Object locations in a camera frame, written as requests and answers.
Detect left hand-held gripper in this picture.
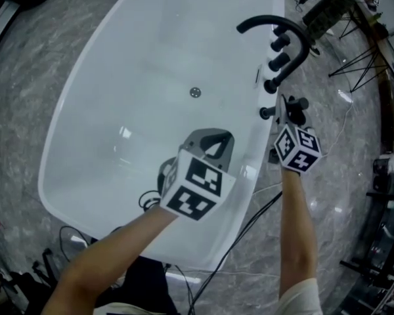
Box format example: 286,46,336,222
156,128,236,222

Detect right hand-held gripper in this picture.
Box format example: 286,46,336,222
268,93,323,175

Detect person's right forearm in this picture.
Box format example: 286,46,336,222
278,167,318,297

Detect person's left forearm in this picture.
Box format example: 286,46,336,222
41,205,180,315

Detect black suction cup mount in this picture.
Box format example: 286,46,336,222
259,106,277,120

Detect white bathtub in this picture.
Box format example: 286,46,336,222
37,0,286,272

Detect white curved fixture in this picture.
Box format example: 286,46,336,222
373,153,394,190

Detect black equipment rack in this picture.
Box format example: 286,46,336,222
339,175,394,315

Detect person's dark trousers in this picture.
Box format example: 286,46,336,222
95,256,180,314

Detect person's cream shirt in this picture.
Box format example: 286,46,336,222
95,276,320,315

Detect black tripod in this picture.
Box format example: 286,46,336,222
0,247,62,308

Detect black looped gripper cable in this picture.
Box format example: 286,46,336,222
138,190,162,211

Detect black gripper cable pair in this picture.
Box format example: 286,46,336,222
188,190,284,315

